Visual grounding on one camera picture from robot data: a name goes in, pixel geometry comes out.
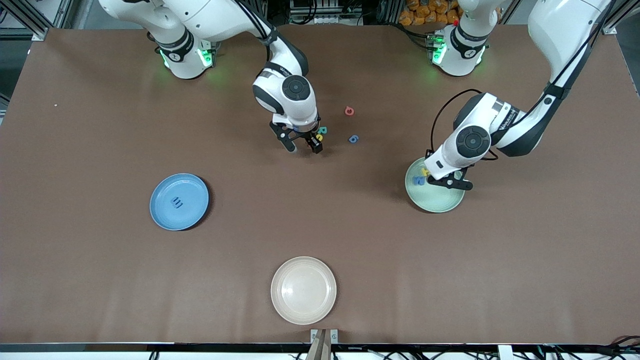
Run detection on white metal rack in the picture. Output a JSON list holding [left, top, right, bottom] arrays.
[[290, 0, 363, 25]]

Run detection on blue plate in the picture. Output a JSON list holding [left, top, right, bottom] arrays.
[[149, 173, 210, 232]]

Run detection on green plate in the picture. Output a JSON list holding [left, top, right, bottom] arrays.
[[404, 156, 466, 214]]

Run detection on beige plate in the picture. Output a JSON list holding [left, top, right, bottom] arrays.
[[270, 256, 337, 326]]

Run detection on orange bags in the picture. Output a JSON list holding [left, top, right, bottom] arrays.
[[398, 0, 463, 26]]

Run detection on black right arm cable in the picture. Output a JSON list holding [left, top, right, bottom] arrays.
[[235, 0, 281, 66]]

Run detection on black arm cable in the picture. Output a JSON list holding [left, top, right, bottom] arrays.
[[430, 0, 616, 162], [235, 0, 281, 66]]

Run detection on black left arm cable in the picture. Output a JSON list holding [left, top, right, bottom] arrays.
[[430, 0, 616, 162]]

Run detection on black base cable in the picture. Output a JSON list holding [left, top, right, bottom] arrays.
[[396, 22, 432, 49]]

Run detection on metal mount bracket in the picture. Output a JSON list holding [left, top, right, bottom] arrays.
[[310, 328, 339, 345]]

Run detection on black cable bundle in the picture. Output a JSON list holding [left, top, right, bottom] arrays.
[[542, 336, 640, 360]]

